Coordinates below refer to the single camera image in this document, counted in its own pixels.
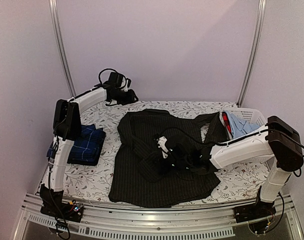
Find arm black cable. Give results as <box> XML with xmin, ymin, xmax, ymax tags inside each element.
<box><xmin>155</xmin><ymin>126</ymin><xmax>270</xmax><ymax>147</ymax></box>
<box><xmin>98</xmin><ymin>68</ymin><xmax>117</xmax><ymax>86</ymax></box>

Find floral patterned tablecloth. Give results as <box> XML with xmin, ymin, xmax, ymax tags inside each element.
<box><xmin>63</xmin><ymin>101</ymin><xmax>273</xmax><ymax>207</ymax></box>

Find left aluminium frame post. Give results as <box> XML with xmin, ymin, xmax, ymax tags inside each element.
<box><xmin>48</xmin><ymin>0</ymin><xmax>76</xmax><ymax>97</ymax></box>

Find right aluminium frame post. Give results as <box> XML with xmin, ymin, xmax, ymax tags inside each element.
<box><xmin>237</xmin><ymin>0</ymin><xmax>267</xmax><ymax>107</ymax></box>

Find black pinstriped long sleeve shirt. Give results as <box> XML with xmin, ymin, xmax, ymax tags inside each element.
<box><xmin>108</xmin><ymin>109</ymin><xmax>228</xmax><ymax>208</ymax></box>

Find aluminium frame post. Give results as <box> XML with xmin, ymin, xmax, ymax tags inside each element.
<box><xmin>237</xmin><ymin>0</ymin><xmax>267</xmax><ymax>107</ymax></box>
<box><xmin>48</xmin><ymin>0</ymin><xmax>76</xmax><ymax>97</ymax></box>

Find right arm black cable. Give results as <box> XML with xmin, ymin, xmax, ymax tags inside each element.
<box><xmin>155</xmin><ymin>126</ymin><xmax>270</xmax><ymax>147</ymax></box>

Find aluminium front rail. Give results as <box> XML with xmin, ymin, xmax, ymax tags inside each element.
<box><xmin>11</xmin><ymin>193</ymin><xmax>304</xmax><ymax>240</ymax></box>

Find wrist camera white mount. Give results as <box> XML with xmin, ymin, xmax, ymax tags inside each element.
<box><xmin>156</xmin><ymin>136</ymin><xmax>169</xmax><ymax>159</ymax></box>
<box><xmin>122</xmin><ymin>77</ymin><xmax>131</xmax><ymax>92</ymax></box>

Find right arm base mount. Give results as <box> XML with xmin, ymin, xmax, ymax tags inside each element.
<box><xmin>233</xmin><ymin>196</ymin><xmax>276</xmax><ymax>223</ymax></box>

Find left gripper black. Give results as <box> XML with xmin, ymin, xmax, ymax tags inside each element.
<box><xmin>112</xmin><ymin>89</ymin><xmax>139</xmax><ymax>106</ymax></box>

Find light blue shirt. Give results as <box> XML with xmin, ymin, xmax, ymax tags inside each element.
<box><xmin>226</xmin><ymin>111</ymin><xmax>260</xmax><ymax>139</ymax></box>

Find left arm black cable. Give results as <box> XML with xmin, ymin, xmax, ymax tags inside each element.
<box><xmin>98</xmin><ymin>68</ymin><xmax>117</xmax><ymax>86</ymax></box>

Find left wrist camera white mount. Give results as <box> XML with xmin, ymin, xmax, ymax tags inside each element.
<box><xmin>122</xmin><ymin>77</ymin><xmax>131</xmax><ymax>92</ymax></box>

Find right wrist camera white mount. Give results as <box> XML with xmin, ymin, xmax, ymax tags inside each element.
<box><xmin>156</xmin><ymin>136</ymin><xmax>169</xmax><ymax>159</ymax></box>

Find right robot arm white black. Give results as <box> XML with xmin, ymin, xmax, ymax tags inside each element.
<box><xmin>156</xmin><ymin>116</ymin><xmax>304</xmax><ymax>218</ymax></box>

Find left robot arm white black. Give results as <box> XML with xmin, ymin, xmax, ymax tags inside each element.
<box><xmin>40</xmin><ymin>68</ymin><xmax>139</xmax><ymax>197</ymax></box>

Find red black garment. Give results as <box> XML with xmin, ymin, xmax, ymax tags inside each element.
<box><xmin>222</xmin><ymin>111</ymin><xmax>232</xmax><ymax>136</ymax></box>

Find folded blue plaid shirt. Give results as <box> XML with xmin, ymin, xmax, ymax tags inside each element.
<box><xmin>46</xmin><ymin>124</ymin><xmax>106</xmax><ymax>162</ymax></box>

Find white plastic laundry basket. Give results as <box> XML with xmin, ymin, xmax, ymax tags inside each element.
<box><xmin>223</xmin><ymin>107</ymin><xmax>267</xmax><ymax>141</ymax></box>

